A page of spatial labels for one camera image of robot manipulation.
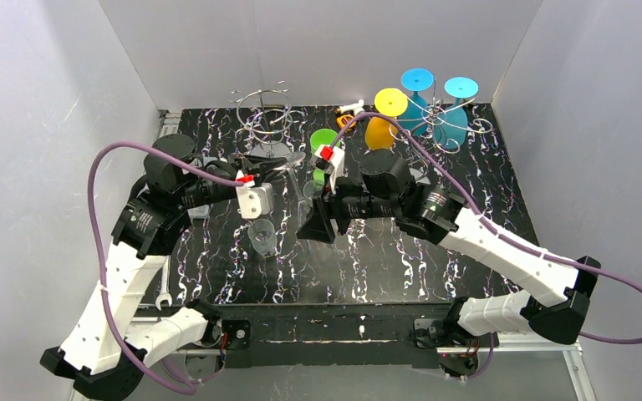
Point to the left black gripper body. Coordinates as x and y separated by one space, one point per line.
246 169

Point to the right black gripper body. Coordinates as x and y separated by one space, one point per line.
327 205

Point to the orange plastic wine glass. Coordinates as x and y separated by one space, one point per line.
380 133

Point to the blue plastic wine glass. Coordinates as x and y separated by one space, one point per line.
415 81
451 128

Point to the chrome glass rack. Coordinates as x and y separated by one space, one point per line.
266 116
476 126

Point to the tall clear champagne flute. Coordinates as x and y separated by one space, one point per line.
296 182

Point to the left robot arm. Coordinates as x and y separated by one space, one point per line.
102 356

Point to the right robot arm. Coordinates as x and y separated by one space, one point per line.
554 298

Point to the clear plastic screw box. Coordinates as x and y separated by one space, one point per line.
200 212

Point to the clear stemless glass centre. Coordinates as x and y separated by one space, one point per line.
310 188

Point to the clear stemless glass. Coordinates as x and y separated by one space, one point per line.
310 188
263 237

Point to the clear stemless glass front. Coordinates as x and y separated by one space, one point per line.
263 237

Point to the yellow tape measure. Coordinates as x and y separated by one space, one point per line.
345 120

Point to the silver open-end wrench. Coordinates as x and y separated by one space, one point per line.
164 298

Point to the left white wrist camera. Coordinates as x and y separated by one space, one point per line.
253 200

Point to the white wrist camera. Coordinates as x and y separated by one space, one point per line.
253 200
330 159

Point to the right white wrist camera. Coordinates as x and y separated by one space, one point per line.
330 159

